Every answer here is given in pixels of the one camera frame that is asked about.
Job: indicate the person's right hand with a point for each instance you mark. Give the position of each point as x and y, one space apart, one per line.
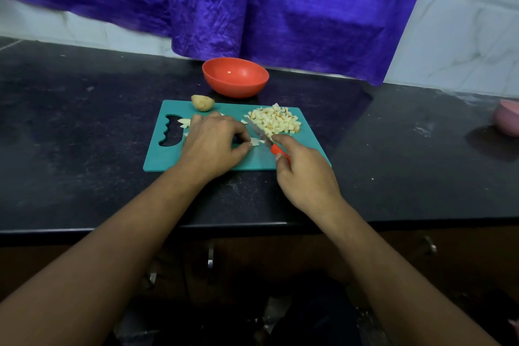
308 183

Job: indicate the teal plastic cutting board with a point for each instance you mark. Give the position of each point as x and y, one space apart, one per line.
259 157

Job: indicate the pile of diced potato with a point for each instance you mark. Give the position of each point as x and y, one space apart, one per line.
275 119

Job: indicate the person's left hand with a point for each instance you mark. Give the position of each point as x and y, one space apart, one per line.
211 147

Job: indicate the person's left forearm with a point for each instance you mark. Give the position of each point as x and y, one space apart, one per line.
101 260

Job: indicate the person's right thumb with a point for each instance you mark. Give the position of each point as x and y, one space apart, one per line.
281 163

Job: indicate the person's left thumb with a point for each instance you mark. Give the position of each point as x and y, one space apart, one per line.
240 154

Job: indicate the whole brown potato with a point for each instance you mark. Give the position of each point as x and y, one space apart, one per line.
202 102

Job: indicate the cut potato slice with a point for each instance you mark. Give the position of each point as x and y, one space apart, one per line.
184 122

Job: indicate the purple crinkled curtain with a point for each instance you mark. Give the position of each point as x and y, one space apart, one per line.
251 5

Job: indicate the small potato piece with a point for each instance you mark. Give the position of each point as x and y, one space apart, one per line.
255 141

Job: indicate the orange plastic bowl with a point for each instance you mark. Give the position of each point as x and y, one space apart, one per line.
235 77

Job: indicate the brown wooden cabinet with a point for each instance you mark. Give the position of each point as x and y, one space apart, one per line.
454 260

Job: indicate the pink bowl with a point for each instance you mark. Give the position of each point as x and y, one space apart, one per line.
507 116

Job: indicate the person's right forearm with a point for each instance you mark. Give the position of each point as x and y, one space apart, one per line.
389 276

